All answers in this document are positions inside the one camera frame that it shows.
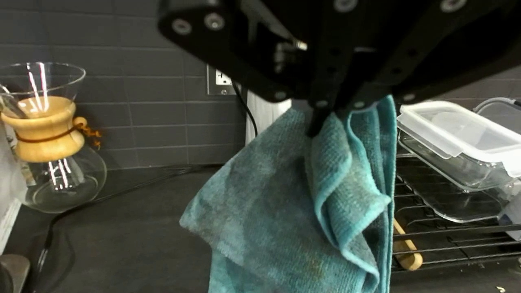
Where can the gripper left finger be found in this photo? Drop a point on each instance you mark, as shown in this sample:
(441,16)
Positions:
(228,49)

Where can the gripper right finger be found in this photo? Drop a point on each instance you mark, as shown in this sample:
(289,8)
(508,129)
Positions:
(439,44)

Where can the teal microfibre cloth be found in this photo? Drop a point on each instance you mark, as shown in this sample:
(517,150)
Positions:
(285,203)

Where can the white paper towel roll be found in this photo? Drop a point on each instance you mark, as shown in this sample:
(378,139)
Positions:
(263,118)

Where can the clear plastic container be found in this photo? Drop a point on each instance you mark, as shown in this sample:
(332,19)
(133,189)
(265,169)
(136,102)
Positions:
(500,114)

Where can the glass container with white lid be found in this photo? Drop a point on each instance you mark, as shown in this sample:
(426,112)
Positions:
(460,142)

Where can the flat glass dish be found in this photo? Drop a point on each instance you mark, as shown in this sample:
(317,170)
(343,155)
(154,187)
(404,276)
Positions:
(452,203)

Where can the glass carafe with wooden collar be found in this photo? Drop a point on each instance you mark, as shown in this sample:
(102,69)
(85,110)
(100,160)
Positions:
(49,138)

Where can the wall socket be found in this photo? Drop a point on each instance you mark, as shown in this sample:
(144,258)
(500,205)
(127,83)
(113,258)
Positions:
(221,80)

